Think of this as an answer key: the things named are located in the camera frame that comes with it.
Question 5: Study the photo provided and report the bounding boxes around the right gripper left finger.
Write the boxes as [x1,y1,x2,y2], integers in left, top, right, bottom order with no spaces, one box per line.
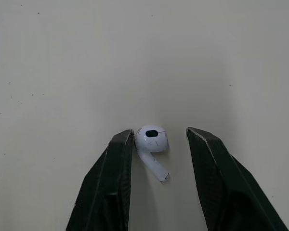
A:
[66,129,136,231]

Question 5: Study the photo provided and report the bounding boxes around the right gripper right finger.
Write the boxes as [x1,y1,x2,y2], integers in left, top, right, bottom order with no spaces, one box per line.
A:
[185,127,289,231]

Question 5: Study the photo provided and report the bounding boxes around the white earbud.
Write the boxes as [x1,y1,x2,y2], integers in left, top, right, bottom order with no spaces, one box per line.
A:
[134,124,171,183]

